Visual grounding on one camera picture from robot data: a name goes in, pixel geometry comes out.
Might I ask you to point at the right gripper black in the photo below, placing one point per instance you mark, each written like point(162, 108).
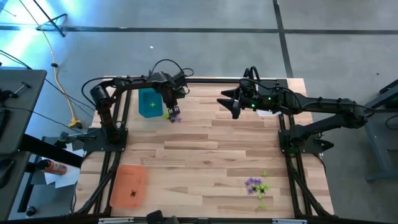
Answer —
point(247, 96)

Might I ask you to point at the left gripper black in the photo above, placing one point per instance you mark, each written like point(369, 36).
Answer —
point(171, 98)

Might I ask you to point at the teal plastic bin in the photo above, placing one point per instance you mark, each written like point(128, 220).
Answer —
point(146, 105)

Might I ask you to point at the black plastic spider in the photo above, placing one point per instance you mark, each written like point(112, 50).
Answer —
point(254, 188)
point(261, 190)
point(133, 193)

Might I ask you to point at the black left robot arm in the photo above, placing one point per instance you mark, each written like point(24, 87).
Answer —
point(136, 81)

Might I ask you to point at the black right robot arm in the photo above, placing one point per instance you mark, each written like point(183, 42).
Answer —
point(326, 104)

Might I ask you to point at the black table clamp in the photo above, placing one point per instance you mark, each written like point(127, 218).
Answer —
point(247, 74)

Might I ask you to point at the clear plastic bin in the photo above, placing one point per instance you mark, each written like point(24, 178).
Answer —
point(267, 113)

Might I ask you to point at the orange plastic bin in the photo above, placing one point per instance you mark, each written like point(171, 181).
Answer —
point(129, 182)

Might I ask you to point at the dark rounded blurry object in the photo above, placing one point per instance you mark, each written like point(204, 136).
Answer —
point(157, 217)

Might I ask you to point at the black handheld tool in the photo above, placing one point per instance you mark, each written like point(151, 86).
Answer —
point(63, 137)

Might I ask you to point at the white paper sheets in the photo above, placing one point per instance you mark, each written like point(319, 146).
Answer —
point(70, 179)

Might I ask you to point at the black diagonal support bar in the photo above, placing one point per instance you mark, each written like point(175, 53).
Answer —
point(53, 152)

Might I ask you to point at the orange spray can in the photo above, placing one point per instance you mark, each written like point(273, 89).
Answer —
point(56, 168)

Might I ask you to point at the black tripod stand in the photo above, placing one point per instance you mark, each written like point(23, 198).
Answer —
point(60, 31)

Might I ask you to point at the grey side table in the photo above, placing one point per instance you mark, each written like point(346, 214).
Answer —
point(21, 109)

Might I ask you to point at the black round knob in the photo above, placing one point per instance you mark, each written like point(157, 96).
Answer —
point(31, 211)

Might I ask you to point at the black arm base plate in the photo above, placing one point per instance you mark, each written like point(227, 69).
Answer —
point(93, 146)
point(306, 151)

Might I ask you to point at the grey blue workbench frame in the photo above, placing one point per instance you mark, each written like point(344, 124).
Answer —
point(373, 140)

